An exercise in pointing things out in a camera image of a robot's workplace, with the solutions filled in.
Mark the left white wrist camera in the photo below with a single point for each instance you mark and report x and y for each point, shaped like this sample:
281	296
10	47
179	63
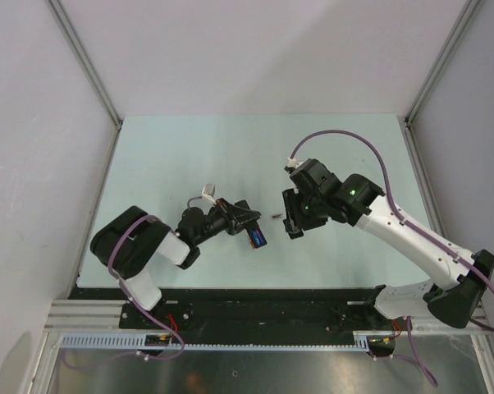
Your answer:
208	193

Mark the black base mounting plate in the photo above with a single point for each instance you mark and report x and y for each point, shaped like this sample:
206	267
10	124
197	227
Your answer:
341	310

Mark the grey slotted cable duct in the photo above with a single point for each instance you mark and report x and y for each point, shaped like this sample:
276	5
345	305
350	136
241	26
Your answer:
155	341

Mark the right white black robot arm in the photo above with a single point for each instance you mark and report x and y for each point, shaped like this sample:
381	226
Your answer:
453	290

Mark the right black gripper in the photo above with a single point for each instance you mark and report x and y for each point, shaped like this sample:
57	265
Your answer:
295	221

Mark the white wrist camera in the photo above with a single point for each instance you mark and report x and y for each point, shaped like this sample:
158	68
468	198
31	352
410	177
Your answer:
208	193
292	164

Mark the black remote control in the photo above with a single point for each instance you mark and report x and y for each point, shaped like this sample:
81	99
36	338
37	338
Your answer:
248	221

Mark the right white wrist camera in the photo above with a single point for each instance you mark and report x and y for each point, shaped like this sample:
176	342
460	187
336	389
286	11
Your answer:
292	164

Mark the right aluminium frame post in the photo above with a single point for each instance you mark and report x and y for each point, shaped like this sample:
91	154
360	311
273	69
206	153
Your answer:
453	40

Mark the aluminium frame post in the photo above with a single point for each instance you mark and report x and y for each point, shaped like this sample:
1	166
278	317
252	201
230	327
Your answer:
453	40
70	34

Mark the purple blue battery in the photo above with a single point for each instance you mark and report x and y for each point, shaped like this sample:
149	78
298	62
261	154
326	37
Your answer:
255	238

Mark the left aluminium frame post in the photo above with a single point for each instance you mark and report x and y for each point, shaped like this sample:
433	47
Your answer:
70	34

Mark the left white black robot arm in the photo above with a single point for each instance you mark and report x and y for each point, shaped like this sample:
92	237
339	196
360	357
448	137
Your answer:
128	243

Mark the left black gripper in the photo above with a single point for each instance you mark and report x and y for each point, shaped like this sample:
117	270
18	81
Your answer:
234	216

